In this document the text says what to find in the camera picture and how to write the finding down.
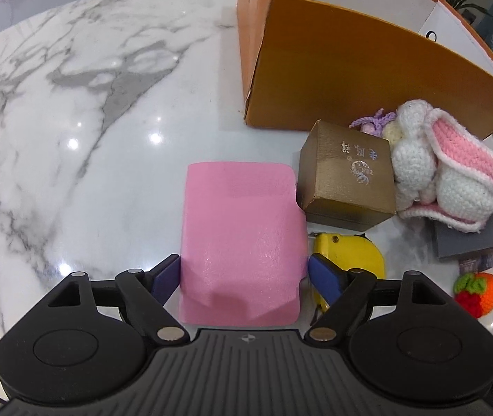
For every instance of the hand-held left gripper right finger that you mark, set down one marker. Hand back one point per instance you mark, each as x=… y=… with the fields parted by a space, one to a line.
x=325 y=278

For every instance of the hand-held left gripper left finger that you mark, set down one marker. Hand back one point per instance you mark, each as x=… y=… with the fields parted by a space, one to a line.
x=166 y=278

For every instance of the pink leather wallet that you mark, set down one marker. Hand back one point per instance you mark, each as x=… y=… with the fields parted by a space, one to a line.
x=241 y=242

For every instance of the orange cardboard box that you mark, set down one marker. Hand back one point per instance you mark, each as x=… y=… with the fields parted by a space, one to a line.
x=359 y=73

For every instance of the yellow tape measure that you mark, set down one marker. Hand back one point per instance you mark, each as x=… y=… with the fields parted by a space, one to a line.
x=350 y=253

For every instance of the gold gift box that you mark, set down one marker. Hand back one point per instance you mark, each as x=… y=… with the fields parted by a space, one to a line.
x=345 y=175

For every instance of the red crochet strawberry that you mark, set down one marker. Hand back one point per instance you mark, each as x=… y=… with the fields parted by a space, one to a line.
x=469 y=303

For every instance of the grey flat box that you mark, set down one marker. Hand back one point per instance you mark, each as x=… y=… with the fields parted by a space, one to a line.
x=472 y=234

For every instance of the orange crochet fruit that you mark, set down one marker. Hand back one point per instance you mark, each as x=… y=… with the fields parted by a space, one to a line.
x=487 y=290

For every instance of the white crochet bunny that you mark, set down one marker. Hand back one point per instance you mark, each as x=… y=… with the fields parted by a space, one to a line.
x=446 y=169

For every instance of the purple crochet flower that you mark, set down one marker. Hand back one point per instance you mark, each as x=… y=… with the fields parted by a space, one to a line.
x=372 y=122

